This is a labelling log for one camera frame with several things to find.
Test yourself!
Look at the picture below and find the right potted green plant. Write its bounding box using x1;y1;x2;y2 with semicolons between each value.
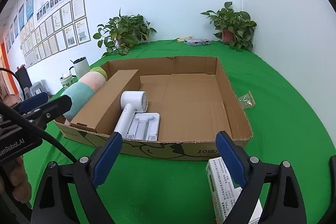
201;1;257;51

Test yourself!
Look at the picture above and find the person's left hand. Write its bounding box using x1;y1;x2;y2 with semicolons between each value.
9;156;32;203

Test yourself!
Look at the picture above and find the grey plastic stool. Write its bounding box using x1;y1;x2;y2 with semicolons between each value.
24;82;46;98

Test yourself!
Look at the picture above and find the potted green plant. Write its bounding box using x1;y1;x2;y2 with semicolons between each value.
201;1;257;51
93;10;157;58

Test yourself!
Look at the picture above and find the white folding phone stand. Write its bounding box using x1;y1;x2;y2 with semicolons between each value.
126;112;160;141

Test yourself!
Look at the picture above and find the left potted green plant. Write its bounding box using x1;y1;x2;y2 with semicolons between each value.
93;10;157;58

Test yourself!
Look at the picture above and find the pastel plush pillow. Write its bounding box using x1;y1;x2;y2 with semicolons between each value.
62;67;108;125

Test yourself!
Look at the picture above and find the white green cup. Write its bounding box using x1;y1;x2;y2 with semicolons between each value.
60;74;74;89

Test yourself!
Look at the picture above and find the long brown cardboard box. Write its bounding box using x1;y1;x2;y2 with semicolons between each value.
71;70;141;135

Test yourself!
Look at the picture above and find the patterned blue pouch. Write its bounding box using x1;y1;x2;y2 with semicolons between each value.
183;39;211;46

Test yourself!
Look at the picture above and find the black monitor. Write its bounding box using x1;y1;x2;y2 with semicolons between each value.
15;65;32;88

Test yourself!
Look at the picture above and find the white handheld fan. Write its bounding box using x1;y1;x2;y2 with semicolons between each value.
114;91;148;139

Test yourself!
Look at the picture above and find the white medicine box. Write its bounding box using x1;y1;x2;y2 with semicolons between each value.
205;157;263;224

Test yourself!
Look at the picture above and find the small clear plastic bag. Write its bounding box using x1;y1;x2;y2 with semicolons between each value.
238;91;256;110

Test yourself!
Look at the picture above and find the green tablecloth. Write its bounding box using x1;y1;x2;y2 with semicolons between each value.
22;38;330;224

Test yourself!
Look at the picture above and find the white electric kettle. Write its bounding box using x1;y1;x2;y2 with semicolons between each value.
69;57;90;80

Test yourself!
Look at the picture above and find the yellow cloth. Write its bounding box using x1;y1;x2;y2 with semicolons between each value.
176;36;193;43

